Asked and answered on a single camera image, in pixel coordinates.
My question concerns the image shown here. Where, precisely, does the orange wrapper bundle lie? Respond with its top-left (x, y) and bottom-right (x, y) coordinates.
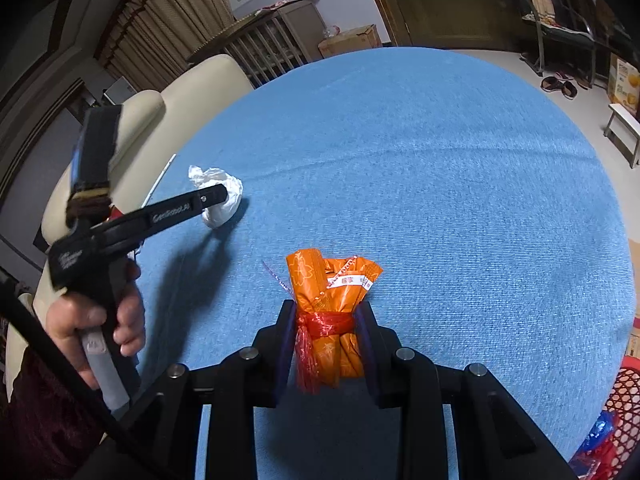
top-left (265, 248), bottom-right (383, 394)

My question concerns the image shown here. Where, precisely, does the white plastic bag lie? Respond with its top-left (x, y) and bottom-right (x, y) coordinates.
top-left (188, 165), bottom-right (243, 229)

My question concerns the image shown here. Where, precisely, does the blue plastic bag bundle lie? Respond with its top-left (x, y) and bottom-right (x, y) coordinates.
top-left (578, 411), bottom-right (616, 453)

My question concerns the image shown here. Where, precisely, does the person left hand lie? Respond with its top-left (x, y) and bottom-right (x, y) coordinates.
top-left (46, 260), bottom-right (145, 390)

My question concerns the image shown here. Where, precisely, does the white paper straw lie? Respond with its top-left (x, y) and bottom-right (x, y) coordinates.
top-left (141, 153), bottom-right (177, 207)

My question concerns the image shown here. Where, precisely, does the blue round table cloth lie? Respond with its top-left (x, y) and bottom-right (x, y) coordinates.
top-left (138, 48), bottom-right (636, 457)

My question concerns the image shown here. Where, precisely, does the cream leather sofa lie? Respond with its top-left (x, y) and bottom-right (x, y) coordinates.
top-left (6, 54), bottom-right (254, 400)

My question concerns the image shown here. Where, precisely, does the red plastic mesh basket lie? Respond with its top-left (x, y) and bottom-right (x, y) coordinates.
top-left (570, 356), bottom-right (640, 480)

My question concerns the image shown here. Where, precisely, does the beige striped curtain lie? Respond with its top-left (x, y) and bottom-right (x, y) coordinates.
top-left (96, 0), bottom-right (234, 91)

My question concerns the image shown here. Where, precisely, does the brown cardboard box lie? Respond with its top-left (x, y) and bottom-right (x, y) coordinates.
top-left (318, 24), bottom-right (383, 58)

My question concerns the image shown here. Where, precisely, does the wooden radiator cover cabinet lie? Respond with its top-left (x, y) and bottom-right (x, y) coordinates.
top-left (188, 0), bottom-right (326, 87)

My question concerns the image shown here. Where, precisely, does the pair of slippers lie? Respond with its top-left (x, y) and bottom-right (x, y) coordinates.
top-left (540, 76), bottom-right (578, 100)

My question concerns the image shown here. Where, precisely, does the small white stool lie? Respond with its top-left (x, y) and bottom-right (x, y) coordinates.
top-left (603, 103), bottom-right (640, 169)

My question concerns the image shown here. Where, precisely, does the wooden double door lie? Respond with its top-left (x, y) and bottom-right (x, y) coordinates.
top-left (374, 0), bottom-right (535, 51)

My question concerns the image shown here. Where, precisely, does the yellow printed carton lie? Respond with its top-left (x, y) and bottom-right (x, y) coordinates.
top-left (608, 53), bottom-right (640, 116)

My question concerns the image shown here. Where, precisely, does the black metal armchair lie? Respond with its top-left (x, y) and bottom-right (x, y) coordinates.
top-left (515, 0), bottom-right (597, 88)

